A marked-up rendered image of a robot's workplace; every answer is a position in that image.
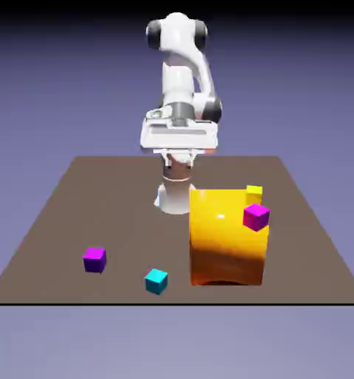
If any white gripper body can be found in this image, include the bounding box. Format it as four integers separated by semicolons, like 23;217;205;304
139;117;220;155

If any small purple cube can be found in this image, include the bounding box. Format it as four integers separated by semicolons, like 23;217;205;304
82;246;107;274

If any small magenta cube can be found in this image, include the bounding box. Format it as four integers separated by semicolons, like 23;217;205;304
242;203;271;232

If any large orange box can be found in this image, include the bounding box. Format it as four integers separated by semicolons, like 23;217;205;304
189;188;270;287

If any small cyan cube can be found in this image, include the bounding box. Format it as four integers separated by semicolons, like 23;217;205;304
144;268;170;296

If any small yellow cube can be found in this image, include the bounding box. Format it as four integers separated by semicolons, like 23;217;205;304
245;184;264;207

